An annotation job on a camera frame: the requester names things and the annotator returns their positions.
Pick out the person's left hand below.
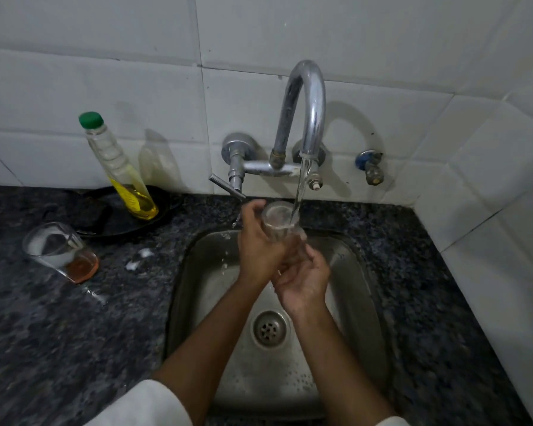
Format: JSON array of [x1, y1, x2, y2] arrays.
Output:
[[236, 199, 294, 285]]

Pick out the person's right forearm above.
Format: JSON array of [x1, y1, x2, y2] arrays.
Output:
[[291, 305, 399, 426]]

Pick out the metal sink drain strainer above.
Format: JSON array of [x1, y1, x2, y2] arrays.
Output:
[[251, 309, 290, 350]]

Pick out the white shirt sleeve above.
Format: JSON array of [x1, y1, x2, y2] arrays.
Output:
[[84, 379, 194, 426]]

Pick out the black frying pan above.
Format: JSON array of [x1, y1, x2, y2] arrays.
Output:
[[44, 185, 184, 240]]

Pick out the stainless steel sink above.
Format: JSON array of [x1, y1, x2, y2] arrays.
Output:
[[163, 228, 391, 420]]

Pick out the chrome wall faucet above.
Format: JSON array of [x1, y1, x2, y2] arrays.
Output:
[[208, 60, 327, 201]]

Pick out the person's right hand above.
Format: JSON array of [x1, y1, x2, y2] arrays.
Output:
[[271, 243, 332, 318]]

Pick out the person's left forearm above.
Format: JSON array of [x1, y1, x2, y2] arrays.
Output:
[[153, 277, 272, 426]]

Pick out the blue wall valve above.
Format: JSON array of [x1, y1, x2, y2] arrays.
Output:
[[355, 149, 386, 187]]

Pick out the green capped oil bottle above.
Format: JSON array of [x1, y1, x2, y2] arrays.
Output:
[[78, 111, 160, 221]]

